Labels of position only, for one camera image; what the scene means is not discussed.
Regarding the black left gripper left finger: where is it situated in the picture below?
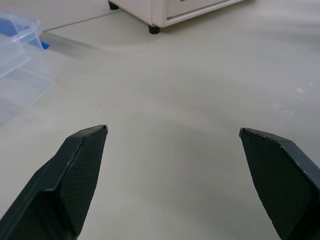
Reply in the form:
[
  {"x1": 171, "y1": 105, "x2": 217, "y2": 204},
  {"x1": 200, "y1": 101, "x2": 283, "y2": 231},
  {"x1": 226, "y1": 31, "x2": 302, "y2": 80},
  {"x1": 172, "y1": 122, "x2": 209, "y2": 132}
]
[{"x1": 0, "y1": 124, "x2": 109, "y2": 240}]

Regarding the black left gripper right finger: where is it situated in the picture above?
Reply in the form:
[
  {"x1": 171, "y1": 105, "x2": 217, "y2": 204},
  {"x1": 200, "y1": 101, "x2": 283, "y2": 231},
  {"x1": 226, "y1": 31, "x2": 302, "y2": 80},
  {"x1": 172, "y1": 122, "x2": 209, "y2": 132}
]
[{"x1": 239, "y1": 127, "x2": 320, "y2": 240}]

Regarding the clear plastic storage box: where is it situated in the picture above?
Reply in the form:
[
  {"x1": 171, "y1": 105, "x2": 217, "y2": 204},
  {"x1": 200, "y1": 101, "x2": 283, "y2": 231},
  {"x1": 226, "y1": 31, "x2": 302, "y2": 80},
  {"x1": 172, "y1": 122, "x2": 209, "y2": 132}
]
[{"x1": 0, "y1": 11, "x2": 56, "y2": 126}]

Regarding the white cabinet with black feet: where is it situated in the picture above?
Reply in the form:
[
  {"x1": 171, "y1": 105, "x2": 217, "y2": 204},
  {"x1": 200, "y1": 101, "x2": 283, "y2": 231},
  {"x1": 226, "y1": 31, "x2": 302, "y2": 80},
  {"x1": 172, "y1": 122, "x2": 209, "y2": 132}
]
[{"x1": 107, "y1": 0, "x2": 247, "y2": 34}]

